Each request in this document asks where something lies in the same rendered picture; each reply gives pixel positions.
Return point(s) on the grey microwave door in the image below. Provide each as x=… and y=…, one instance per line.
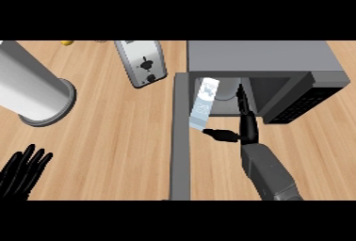
x=181, y=138

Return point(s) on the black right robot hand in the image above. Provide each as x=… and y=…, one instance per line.
x=248, y=125

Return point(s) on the yellow fruit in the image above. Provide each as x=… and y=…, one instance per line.
x=67, y=42

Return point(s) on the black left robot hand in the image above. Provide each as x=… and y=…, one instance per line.
x=22, y=175

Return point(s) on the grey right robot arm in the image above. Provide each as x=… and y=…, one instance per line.
x=268, y=174

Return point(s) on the pale blue milk carton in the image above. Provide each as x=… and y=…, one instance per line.
x=205, y=105

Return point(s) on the dark grey microwave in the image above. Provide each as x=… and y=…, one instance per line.
x=270, y=75

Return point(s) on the silver toaster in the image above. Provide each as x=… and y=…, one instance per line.
x=144, y=64

